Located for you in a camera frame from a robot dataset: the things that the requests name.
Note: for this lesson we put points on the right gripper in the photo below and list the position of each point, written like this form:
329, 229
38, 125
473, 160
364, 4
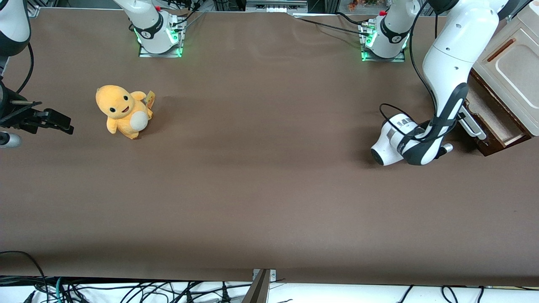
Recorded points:
9, 110

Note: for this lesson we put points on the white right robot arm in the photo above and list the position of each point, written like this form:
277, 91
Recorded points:
149, 21

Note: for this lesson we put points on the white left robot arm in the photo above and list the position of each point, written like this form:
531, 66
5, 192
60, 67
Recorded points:
450, 54

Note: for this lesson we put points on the yellow plush toy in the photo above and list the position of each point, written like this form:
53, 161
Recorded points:
122, 111

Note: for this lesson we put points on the yellow plush toy tag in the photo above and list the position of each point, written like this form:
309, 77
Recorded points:
150, 98

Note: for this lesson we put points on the brown table cover sheet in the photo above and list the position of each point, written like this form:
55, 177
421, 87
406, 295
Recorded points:
269, 168

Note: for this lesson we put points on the grey equipment box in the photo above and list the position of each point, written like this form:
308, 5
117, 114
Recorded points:
276, 6

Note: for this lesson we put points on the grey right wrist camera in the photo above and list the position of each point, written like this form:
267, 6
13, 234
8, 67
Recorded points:
9, 140

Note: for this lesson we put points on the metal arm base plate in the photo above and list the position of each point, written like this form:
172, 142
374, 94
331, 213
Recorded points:
398, 59
147, 54

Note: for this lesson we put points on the grey metal post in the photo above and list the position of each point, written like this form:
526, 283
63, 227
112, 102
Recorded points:
257, 290

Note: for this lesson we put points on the small metal bracket plate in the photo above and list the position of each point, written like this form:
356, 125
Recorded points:
273, 274

